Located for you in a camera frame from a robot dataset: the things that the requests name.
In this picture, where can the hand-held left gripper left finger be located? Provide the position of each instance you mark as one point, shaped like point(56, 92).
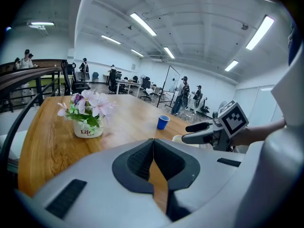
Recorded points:
point(99, 174)

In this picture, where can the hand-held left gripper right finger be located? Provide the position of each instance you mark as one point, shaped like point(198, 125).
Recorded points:
point(209, 174)

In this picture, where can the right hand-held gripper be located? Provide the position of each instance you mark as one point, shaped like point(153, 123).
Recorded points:
point(234, 120)

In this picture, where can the yellow plastic cup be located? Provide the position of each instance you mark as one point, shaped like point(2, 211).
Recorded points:
point(177, 138)

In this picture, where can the blue plastic cup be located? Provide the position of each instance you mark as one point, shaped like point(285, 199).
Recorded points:
point(163, 122)

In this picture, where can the person's right forearm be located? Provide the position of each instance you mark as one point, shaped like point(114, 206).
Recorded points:
point(256, 134)

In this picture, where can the black office chair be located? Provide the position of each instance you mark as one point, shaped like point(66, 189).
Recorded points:
point(146, 87)
point(204, 106)
point(76, 84)

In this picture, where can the whiteboard on black stand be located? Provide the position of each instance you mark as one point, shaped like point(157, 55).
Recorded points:
point(169, 84)

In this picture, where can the white pot of pink flowers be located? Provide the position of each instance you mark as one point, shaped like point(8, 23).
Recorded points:
point(88, 117)

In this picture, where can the long ceiling light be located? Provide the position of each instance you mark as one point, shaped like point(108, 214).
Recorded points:
point(260, 32)
point(111, 39)
point(169, 52)
point(231, 65)
point(42, 23)
point(143, 24)
point(137, 52)

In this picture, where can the white office desk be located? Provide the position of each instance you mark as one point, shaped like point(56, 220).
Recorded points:
point(128, 82)

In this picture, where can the black metal railing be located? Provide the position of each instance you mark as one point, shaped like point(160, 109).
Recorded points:
point(14, 127)

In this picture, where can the blue chair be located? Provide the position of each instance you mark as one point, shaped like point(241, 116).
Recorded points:
point(95, 76)

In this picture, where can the brown wooden handrail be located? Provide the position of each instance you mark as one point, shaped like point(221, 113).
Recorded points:
point(23, 76)

